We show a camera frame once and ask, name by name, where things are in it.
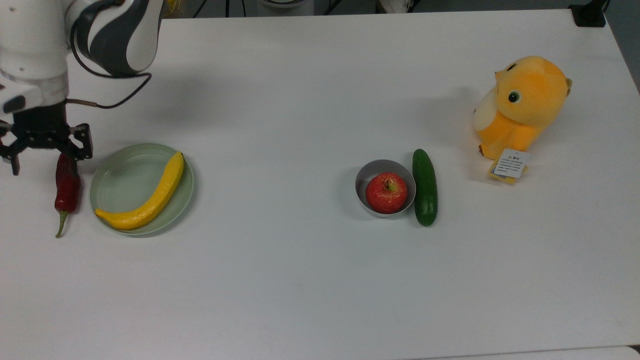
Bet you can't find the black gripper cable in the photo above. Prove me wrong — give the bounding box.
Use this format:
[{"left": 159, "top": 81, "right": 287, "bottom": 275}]
[{"left": 66, "top": 5, "right": 153, "bottom": 110}]

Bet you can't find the black table clamp block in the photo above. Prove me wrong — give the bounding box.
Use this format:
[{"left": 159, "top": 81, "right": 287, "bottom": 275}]
[{"left": 569, "top": 0, "right": 609, "bottom": 28}]

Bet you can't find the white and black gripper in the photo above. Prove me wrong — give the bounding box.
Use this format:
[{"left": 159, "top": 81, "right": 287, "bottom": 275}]
[{"left": 0, "top": 70, "right": 94, "bottom": 177}]

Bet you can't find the pale green plastic plate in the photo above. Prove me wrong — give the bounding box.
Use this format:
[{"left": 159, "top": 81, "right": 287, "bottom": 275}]
[{"left": 90, "top": 143, "right": 195, "bottom": 237}]

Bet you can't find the dark green cucumber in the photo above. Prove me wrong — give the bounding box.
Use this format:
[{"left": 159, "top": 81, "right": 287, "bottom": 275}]
[{"left": 412, "top": 148, "right": 439, "bottom": 227}]

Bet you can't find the red apple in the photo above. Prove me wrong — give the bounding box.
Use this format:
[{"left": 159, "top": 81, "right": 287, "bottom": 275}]
[{"left": 365, "top": 172, "right": 408, "bottom": 215}]

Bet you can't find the yellow banana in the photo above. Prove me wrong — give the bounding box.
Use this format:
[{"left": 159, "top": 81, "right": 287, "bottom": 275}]
[{"left": 94, "top": 151, "right": 185, "bottom": 231}]

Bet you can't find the small metal bowl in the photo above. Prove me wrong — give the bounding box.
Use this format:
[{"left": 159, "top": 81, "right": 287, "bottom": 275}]
[{"left": 355, "top": 159, "right": 417, "bottom": 219}]

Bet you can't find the orange plush toy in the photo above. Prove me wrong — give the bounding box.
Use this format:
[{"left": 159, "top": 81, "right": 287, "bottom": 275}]
[{"left": 473, "top": 55, "right": 573, "bottom": 161}]

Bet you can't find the red chili pepper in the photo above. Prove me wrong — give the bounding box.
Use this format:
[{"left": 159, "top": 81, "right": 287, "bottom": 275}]
[{"left": 54, "top": 152, "right": 82, "bottom": 239}]

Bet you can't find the white paper toy tag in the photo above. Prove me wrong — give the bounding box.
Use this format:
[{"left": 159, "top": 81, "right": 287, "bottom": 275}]
[{"left": 487, "top": 148, "right": 530, "bottom": 185}]

